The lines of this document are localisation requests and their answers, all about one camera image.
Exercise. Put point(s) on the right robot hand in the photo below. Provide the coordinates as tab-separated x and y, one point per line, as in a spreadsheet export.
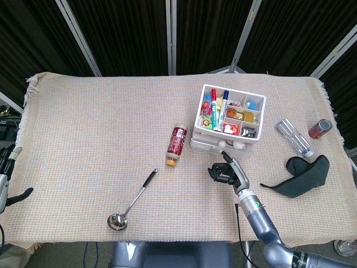
240	176

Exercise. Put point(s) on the clear plastic drawer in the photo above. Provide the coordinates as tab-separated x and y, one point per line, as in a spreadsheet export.
203	145

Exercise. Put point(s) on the white ping pong ball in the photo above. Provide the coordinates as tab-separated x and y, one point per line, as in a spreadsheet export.
222	143

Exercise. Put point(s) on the red sauce bottle yellow cap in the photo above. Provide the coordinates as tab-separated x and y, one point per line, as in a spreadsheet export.
175	142

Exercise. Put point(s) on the stainless steel ladle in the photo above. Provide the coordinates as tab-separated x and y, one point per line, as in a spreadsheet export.
134	199

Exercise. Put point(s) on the red packet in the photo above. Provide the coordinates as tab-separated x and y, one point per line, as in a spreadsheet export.
231	129

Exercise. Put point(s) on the red drink can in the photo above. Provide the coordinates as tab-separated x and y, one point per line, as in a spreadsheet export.
319	129

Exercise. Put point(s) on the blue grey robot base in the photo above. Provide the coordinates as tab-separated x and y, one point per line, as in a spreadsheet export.
173	255

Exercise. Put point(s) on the metal table leg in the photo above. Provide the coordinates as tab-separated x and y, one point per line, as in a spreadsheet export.
247	254

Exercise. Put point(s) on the beige woven tablecloth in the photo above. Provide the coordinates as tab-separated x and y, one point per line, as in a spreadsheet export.
111	139

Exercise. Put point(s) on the black folding screen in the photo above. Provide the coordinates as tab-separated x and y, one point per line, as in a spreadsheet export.
125	33

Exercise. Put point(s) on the dark green cloth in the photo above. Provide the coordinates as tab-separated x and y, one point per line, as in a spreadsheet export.
309	176

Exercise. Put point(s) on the clear plastic bottle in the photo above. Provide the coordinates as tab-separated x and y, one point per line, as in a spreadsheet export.
294	136

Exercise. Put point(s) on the white plastic drawer organizer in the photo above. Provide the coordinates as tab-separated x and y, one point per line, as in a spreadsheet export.
259	120

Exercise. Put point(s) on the blue capped marker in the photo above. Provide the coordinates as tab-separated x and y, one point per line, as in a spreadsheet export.
224	109

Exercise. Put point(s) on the colourful candy bag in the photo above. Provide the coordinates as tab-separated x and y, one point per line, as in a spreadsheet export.
206	111

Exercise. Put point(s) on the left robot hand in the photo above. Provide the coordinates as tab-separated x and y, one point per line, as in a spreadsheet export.
5	167

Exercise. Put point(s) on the orange round object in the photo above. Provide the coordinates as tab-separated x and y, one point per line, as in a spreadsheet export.
232	114

